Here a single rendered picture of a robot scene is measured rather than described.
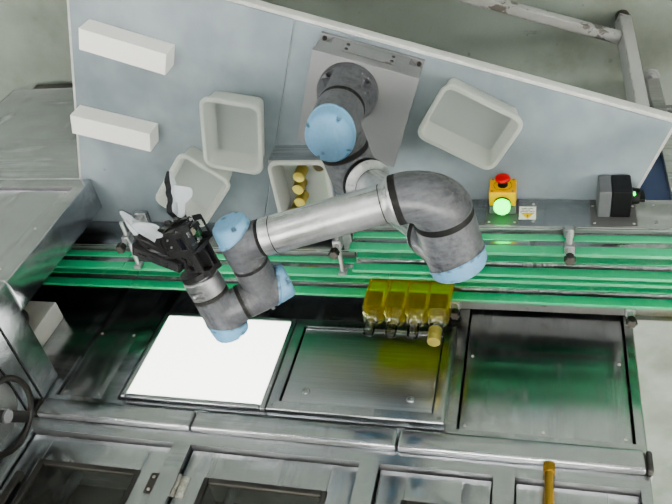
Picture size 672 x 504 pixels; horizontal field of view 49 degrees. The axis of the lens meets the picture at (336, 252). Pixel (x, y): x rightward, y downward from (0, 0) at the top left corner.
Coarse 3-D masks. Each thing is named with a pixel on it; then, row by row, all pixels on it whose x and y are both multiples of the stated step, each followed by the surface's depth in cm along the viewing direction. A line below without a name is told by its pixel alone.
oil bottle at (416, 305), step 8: (416, 280) 201; (424, 280) 200; (416, 288) 198; (424, 288) 198; (408, 296) 196; (416, 296) 196; (424, 296) 195; (408, 304) 194; (416, 304) 194; (424, 304) 193; (408, 312) 192; (416, 312) 192; (424, 312) 192; (408, 320) 193; (424, 320) 192
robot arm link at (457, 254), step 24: (336, 168) 169; (360, 168) 166; (384, 168) 169; (336, 192) 176; (408, 240) 145; (432, 240) 135; (456, 240) 134; (480, 240) 138; (432, 264) 140; (456, 264) 137; (480, 264) 139
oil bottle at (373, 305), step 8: (376, 280) 203; (384, 280) 203; (368, 288) 201; (376, 288) 201; (384, 288) 200; (368, 296) 198; (376, 296) 198; (384, 296) 198; (368, 304) 196; (376, 304) 196; (368, 312) 194; (376, 312) 194
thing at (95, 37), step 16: (80, 32) 191; (96, 32) 191; (112, 32) 192; (128, 32) 194; (80, 48) 194; (96, 48) 193; (112, 48) 192; (128, 48) 191; (144, 48) 190; (160, 48) 191; (144, 64) 193; (160, 64) 192
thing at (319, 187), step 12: (276, 168) 205; (288, 168) 210; (312, 168) 208; (324, 168) 198; (276, 180) 206; (288, 180) 212; (312, 180) 210; (324, 180) 210; (276, 192) 207; (288, 192) 215; (312, 192) 213; (324, 192) 212; (276, 204) 210; (288, 204) 216
